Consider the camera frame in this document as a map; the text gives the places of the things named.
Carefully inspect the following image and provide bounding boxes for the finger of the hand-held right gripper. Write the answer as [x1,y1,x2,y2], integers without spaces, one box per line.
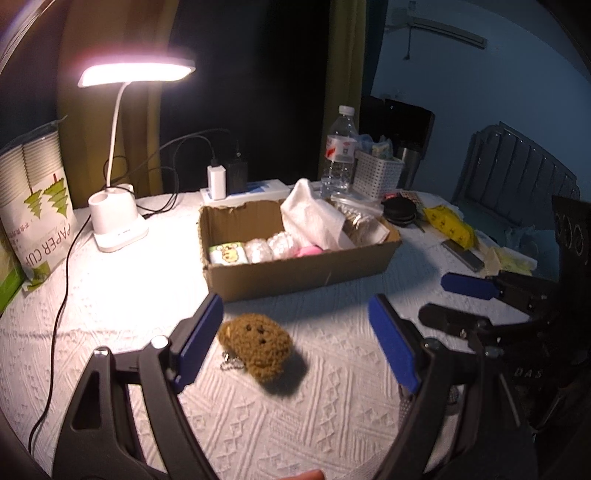
[440,271,561,319]
[418,302,550,347]

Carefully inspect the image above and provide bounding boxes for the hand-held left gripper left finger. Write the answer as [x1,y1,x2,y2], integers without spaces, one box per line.
[53,293,225,480]

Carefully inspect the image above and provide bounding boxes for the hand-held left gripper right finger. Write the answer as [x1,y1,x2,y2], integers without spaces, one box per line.
[368,294,541,480]

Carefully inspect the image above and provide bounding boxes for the brown plush toy keychain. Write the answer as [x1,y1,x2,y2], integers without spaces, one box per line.
[218,314,293,384]

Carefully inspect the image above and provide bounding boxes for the dark grey dotted glove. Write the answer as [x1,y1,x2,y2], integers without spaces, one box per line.
[398,385,462,428]

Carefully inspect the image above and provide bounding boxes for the cardboard box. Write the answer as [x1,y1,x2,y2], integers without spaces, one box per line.
[198,198,402,303]

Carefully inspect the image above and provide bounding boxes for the cotton swab bag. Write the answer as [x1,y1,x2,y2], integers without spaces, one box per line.
[330,196,391,245]

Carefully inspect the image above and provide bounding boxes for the white tissue paper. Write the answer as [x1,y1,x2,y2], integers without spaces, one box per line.
[280,178,352,250]

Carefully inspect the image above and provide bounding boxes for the yellow tissue packet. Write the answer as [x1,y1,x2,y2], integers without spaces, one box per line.
[480,247,539,278]

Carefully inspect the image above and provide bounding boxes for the yellow plastic bag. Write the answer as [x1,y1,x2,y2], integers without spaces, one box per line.
[422,206,476,250]

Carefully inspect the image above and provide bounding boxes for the green yellow snack pack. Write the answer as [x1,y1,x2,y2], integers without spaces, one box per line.
[208,242,247,265]

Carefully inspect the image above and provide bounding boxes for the black round pouch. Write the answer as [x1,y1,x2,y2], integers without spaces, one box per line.
[381,194,419,227]

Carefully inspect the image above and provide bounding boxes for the grey ribbed radiator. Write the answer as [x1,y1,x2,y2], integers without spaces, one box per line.
[451,122,581,217]

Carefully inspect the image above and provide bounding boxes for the clear wrapped white roll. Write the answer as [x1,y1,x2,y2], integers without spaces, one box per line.
[245,237,273,264]
[268,231,296,259]

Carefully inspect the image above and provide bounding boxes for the white textured tablecloth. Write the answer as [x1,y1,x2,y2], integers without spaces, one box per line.
[0,189,555,480]

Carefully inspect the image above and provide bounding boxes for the white desk lamp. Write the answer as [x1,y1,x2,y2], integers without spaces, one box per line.
[78,58,197,253]

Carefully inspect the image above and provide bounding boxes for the white woven plastic basket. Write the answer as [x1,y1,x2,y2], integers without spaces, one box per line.
[353,150,406,197]

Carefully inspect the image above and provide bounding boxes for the white charger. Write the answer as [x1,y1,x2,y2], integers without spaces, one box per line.
[207,159,228,200]

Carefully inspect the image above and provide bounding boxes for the bundle of small packets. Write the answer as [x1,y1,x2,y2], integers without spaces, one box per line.
[358,134,395,162]

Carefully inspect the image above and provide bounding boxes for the white power strip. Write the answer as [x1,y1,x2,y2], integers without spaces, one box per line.
[200,179,296,206]

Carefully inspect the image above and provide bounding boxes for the black monitor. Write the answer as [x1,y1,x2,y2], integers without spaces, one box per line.
[385,98,435,153]

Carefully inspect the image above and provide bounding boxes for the black charger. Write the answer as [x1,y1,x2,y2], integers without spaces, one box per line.
[226,152,250,195]

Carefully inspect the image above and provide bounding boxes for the clear plastic water bottle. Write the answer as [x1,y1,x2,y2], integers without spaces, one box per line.
[320,105,359,199]

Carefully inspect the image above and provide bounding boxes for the green paper package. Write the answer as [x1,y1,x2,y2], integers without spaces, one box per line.
[0,235,26,315]

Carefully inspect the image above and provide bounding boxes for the paper cups package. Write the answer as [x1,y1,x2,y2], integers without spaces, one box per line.
[0,117,79,294]

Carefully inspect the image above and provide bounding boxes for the yellow curtain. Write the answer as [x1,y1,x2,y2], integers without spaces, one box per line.
[60,0,178,195]
[328,0,370,181]

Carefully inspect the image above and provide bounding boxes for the white air conditioner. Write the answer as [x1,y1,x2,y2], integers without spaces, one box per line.
[388,9,488,51]

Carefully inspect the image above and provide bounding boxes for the dark window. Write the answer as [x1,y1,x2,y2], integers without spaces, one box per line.
[171,0,331,190]

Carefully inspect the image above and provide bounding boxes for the black lamp cable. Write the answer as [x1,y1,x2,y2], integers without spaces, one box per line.
[28,210,93,455]

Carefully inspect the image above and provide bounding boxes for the black charger cables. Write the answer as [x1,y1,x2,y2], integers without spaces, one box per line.
[106,129,241,220]

